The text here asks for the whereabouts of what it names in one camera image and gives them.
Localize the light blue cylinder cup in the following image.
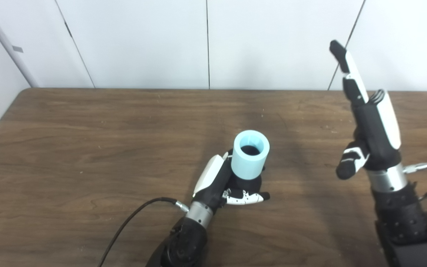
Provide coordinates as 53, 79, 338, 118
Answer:
231, 130, 270, 181

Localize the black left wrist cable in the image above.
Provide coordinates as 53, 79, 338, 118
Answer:
98, 197, 190, 267

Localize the black nozzle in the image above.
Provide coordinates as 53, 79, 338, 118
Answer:
228, 145, 263, 197

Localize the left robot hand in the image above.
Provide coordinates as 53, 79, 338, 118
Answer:
192, 149, 271, 215

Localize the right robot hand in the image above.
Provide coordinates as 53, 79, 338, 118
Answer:
329, 40, 402, 181

